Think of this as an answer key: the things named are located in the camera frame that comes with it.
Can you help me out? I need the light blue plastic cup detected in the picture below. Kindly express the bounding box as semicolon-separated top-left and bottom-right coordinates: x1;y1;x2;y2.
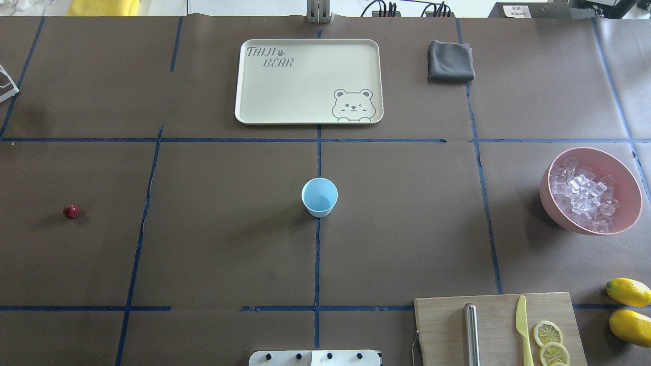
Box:
301;177;339;218

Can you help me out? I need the pile of clear ice cubes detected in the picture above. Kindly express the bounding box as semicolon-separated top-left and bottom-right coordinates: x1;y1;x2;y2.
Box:
549;156;620;233

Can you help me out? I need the cream bear serving tray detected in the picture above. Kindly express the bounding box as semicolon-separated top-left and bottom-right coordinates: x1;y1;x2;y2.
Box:
234;39;384;125

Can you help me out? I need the folded grey cloth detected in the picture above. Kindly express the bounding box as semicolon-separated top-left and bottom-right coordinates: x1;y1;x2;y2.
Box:
427;40;476;82

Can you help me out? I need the wooden cutting board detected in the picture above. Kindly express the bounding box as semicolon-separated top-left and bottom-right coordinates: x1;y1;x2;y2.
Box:
415;292;587;365

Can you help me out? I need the yellow plastic knife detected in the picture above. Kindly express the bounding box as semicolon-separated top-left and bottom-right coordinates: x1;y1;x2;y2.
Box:
515;295;534;366

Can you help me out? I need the red strawberry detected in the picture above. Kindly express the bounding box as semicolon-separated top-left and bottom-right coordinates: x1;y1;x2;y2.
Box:
63;205;81;219

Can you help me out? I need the lemon slice upper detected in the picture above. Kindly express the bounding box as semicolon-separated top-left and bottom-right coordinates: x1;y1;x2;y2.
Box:
532;320;564;348

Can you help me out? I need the lemon slice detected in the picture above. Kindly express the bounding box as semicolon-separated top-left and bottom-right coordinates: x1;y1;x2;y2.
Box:
532;320;564;348
539;342;571;365

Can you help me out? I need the pink bowl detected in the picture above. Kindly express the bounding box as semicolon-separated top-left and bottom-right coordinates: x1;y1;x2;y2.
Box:
539;146;647;236

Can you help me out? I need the lemon slice lower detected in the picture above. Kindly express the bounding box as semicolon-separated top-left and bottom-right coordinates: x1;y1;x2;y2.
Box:
539;342;571;365

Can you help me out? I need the black box with label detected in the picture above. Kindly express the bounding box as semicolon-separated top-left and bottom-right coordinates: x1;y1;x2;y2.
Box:
488;1;596;19

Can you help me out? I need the yellow cloth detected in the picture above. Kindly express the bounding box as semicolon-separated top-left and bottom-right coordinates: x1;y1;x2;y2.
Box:
66;1;140;17

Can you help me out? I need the whole lemon upper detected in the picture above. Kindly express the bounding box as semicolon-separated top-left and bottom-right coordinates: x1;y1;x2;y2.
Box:
605;278;650;308

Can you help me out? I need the whole lemon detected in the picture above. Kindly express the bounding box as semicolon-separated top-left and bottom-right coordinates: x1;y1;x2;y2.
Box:
608;310;650;348
605;278;650;308

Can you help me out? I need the whole lemon lower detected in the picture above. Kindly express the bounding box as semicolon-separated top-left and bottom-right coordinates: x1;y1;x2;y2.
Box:
608;310;650;348

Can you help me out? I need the aluminium frame post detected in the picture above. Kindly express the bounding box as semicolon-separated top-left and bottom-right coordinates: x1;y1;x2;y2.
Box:
306;0;332;24

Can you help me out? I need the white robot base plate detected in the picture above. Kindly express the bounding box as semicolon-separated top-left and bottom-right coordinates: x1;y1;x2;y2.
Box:
248;349;383;365

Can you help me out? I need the metal handled knife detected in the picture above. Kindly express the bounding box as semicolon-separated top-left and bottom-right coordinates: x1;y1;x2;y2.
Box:
463;303;481;365

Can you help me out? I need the white wire cup rack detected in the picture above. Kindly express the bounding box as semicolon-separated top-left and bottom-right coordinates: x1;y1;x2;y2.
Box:
0;65;19;103

